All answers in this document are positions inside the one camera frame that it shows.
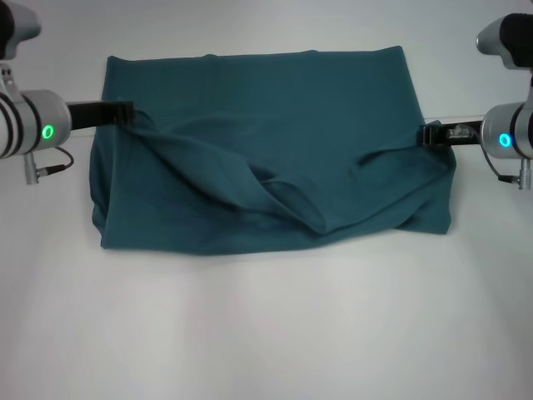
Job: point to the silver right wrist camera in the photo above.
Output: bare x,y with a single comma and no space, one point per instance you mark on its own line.
499,37

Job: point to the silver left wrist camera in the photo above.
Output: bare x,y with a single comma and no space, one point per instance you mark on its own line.
16,25

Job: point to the silver camera mount bracket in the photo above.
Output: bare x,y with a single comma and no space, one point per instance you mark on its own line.
6,79

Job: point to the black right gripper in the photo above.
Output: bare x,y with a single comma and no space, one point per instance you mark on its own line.
462,135

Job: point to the teal blue FREE t-shirt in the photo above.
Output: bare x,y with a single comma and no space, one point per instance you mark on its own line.
270,104

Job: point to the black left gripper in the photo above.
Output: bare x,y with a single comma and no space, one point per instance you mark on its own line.
89,114

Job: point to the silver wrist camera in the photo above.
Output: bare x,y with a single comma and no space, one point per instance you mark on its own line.
16,25
499,37

